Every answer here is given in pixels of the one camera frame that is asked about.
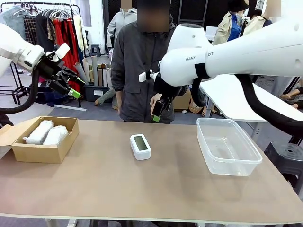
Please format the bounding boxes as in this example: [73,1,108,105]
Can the bubble clock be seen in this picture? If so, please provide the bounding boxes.
[43,125,69,146]
[23,120,54,145]

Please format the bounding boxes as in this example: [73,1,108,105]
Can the mannequin leg on floor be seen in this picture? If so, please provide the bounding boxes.
[94,87,115,106]

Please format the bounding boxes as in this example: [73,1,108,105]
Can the brown cardboard spool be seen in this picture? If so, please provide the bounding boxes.
[188,96,205,114]

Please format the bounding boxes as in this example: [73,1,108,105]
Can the open brown cardboard box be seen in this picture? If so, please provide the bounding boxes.
[0,115,80,164]

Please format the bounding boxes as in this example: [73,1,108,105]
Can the light blue hanging jacket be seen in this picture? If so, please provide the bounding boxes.
[0,6,26,40]

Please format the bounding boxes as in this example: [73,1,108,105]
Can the clear plastic container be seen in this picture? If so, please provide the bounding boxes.
[196,117,263,177]

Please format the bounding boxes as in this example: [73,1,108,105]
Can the cream hanging garment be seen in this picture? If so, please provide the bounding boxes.
[72,15,86,52]

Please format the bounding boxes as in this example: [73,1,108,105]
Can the checkered hanging garment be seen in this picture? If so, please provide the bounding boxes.
[23,16,38,45]

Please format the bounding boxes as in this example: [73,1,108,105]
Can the black plastic stool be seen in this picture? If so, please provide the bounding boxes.
[264,141,303,190]

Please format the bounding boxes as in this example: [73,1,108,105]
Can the beige cardboard tube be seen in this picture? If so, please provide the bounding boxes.
[82,58,95,83]

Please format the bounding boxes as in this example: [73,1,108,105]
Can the grey plastic stool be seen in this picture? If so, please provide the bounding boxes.
[89,44,101,57]

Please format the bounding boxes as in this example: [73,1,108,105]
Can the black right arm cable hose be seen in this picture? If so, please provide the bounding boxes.
[190,63,303,138]

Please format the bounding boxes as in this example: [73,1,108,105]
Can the person in grey jacket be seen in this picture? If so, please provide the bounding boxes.
[111,0,178,123]

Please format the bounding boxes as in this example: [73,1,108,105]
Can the white monitor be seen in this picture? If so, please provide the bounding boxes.
[205,26,217,40]

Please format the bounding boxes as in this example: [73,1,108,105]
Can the white unwrapped digital clock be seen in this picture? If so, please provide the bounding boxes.
[129,133,152,161]

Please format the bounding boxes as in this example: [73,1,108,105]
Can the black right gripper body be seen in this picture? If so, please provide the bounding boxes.
[154,75,187,97]

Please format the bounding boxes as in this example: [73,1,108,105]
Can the slanted grey cardboard tube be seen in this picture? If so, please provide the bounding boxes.
[74,61,89,85]

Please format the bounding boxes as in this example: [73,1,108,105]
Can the mannequin in beige coat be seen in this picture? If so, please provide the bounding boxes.
[214,0,249,45]

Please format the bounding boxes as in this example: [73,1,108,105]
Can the black metal clothes rack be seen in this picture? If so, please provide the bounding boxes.
[0,1,87,112]

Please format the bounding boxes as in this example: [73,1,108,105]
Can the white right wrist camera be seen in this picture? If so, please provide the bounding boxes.
[138,70,161,83]

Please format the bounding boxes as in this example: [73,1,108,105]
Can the white side table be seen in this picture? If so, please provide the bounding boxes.
[198,75,303,123]

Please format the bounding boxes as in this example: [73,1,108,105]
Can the person's right hand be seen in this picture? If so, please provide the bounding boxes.
[115,91,122,112]

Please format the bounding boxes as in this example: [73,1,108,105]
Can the dark storage bin with label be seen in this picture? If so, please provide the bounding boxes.
[84,84,112,102]

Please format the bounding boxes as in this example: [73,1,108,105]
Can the upright grey cardboard tube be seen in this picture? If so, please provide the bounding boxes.
[91,56,99,86]

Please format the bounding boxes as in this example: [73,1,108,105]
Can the lying mannequin legs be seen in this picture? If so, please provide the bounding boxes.
[280,86,303,108]

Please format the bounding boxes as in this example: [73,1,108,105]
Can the person's left hand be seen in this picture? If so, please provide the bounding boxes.
[150,93,164,116]

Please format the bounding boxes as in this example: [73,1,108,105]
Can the black hanging garment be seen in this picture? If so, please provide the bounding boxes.
[35,15,57,54]

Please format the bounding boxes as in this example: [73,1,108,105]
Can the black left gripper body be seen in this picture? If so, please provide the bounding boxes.
[37,53,65,81]

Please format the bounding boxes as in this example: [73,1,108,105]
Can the person in light hoodie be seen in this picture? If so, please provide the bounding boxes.
[106,0,138,49]

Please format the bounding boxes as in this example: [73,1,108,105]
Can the cardboard box on floor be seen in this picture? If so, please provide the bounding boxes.
[174,91,192,111]

